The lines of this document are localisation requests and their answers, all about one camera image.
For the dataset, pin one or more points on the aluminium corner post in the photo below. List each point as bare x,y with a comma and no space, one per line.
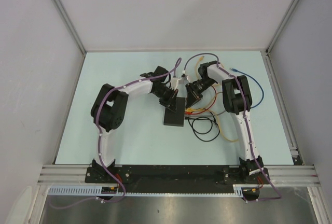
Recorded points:
69,25
287,16

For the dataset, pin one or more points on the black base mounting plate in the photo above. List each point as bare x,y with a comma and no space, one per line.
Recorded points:
251,190

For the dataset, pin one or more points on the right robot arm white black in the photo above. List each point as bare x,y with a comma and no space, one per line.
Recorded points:
237,101

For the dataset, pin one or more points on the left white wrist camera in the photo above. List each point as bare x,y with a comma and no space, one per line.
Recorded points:
175,82

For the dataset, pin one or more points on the right aluminium side rail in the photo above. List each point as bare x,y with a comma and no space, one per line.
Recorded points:
288,129

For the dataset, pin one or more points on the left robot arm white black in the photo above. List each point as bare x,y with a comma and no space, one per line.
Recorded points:
109,109

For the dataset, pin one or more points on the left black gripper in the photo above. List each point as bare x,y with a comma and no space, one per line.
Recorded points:
173,96

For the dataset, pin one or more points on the black network switch box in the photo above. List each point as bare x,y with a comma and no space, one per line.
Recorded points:
175,118

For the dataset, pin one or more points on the right aluminium corner post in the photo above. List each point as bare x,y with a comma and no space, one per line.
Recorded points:
287,16

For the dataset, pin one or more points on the left aluminium corner post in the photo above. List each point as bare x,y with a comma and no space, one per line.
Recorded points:
69,25

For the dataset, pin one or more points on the slotted cable duct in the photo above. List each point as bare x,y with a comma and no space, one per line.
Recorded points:
108,191

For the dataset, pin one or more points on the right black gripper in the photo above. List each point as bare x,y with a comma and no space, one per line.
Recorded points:
193,96

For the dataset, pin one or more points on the aluminium front rail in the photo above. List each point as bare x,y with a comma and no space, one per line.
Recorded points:
279,175

